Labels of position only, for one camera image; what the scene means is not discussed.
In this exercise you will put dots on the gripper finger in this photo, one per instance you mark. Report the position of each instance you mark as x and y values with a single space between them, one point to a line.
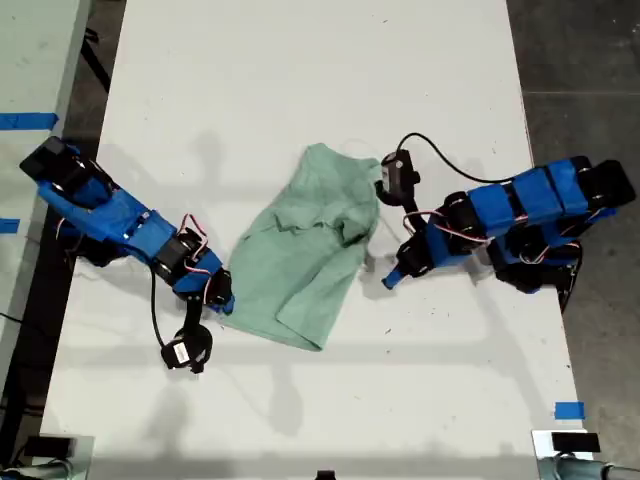
221 306
399 280
230 305
391 277

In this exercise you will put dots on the pale green T-shirt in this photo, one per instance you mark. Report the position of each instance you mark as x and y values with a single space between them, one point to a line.
300 250

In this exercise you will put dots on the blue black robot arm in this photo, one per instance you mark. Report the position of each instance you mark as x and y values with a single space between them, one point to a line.
525 195
115 215

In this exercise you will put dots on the square blue tape piece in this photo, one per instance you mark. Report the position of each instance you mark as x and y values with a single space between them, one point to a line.
570 411

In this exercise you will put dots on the shiny metal plate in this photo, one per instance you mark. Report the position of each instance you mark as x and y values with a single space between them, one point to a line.
541 445

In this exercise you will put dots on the short blue tape strip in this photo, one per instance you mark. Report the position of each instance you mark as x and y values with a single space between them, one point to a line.
9 226

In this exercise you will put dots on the small black box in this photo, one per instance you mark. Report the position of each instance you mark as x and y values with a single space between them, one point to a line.
575 443
49 446

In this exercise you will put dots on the pale teal clamp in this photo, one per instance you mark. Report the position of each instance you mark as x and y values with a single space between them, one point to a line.
575 470
35 471

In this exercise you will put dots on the black metal stand leg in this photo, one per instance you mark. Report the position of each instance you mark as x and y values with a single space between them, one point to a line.
100 65

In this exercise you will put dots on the long blue tape strip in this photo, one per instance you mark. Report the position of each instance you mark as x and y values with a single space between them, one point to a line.
27 121

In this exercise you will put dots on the pale side table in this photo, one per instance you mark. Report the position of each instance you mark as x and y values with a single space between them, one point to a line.
30 60

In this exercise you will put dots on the black camera stalk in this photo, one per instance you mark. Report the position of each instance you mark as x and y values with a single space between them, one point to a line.
196 320
411 204

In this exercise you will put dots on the black camera box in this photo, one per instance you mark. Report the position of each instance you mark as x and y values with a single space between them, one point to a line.
180 354
397 170

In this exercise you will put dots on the small black mount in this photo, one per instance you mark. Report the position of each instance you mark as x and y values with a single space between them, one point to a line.
325 475

